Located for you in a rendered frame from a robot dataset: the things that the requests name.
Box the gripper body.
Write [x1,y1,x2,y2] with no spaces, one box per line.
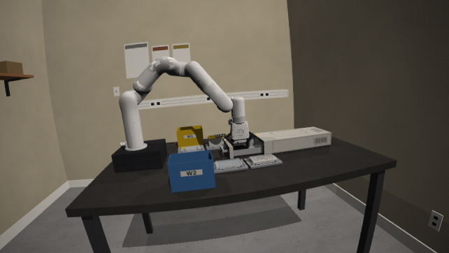
[230,121,249,140]

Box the yellow open-top bin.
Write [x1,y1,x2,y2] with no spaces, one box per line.
[176,125,204,147]

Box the blue open-top bin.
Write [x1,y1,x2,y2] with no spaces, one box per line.
[167,150,215,192]

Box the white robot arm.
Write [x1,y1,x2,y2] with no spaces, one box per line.
[119,57,245,151]

